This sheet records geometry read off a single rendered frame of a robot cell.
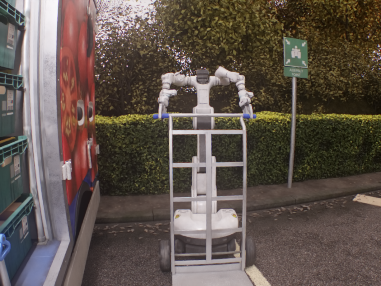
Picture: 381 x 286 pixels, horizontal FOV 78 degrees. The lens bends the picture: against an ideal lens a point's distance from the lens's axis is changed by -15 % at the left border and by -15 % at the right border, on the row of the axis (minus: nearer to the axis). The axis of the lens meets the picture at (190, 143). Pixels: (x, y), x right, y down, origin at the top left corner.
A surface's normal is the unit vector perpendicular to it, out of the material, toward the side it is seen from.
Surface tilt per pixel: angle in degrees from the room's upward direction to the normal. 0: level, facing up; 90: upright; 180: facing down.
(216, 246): 0
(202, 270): 80
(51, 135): 90
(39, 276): 0
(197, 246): 0
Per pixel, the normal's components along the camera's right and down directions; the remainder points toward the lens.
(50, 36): 0.22, 0.15
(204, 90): 0.00, -0.05
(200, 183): 0.00, 0.16
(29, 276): 0.00, -0.99
